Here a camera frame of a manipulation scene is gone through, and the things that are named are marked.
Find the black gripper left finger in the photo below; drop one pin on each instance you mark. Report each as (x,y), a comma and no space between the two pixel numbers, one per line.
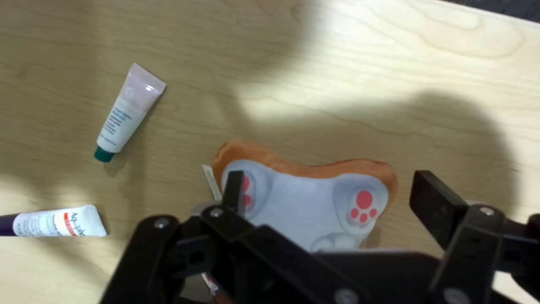
(251,264)

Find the white tube green cap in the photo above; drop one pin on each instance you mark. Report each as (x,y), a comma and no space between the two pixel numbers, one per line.
(136,98)

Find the white tube dark cap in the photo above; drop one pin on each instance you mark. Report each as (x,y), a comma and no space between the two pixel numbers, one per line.
(70,222)

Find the orange grey plush toy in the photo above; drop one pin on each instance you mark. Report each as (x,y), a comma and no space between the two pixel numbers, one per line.
(322,208)

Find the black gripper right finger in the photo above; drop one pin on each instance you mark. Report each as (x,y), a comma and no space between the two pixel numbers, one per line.
(479,240)

